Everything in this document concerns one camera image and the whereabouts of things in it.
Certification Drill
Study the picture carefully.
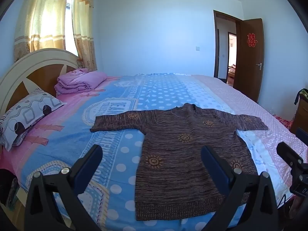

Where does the brown door frame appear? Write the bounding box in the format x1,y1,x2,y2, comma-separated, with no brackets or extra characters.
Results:
213,10,241,82

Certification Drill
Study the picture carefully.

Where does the grey patterned pillow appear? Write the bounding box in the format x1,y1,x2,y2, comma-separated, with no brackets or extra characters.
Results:
0,88,66,152

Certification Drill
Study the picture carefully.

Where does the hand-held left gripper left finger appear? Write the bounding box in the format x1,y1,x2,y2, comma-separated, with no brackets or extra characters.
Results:
24,145,103,231

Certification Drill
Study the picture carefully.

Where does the dark clutter on cabinet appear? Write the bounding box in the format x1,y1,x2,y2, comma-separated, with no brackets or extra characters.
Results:
294,89,308,105

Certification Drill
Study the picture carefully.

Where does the black cable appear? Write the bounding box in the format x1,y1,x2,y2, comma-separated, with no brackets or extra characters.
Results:
276,194,287,209

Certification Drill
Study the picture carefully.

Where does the red cloth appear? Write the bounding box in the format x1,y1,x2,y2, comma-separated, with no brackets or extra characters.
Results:
274,115,293,130

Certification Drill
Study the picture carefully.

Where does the printed blue pink bedsheet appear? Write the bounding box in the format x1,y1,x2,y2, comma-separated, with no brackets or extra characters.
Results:
0,72,296,231

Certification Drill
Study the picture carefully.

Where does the wooden cabinet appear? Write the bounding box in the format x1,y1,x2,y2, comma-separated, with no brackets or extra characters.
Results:
289,97,308,140

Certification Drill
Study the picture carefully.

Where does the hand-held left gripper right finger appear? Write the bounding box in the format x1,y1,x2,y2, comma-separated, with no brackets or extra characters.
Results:
201,146,281,231

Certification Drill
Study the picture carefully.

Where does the cream and wood headboard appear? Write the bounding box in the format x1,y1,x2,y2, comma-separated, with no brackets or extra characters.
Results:
0,48,83,119

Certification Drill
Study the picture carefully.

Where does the brown knit sweater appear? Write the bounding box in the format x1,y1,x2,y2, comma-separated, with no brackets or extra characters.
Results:
90,103,269,221

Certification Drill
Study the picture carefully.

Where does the folded pink quilt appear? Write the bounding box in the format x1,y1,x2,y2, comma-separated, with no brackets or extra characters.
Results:
55,68,108,95

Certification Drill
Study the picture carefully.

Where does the brown wooden door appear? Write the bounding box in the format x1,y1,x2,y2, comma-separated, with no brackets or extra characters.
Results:
233,18,264,103

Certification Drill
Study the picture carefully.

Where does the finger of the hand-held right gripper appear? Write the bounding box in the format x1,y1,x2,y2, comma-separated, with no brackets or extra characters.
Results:
277,142,304,171
295,128,308,147

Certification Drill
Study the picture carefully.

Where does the dark object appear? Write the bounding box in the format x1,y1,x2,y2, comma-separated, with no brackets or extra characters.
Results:
0,168,18,206

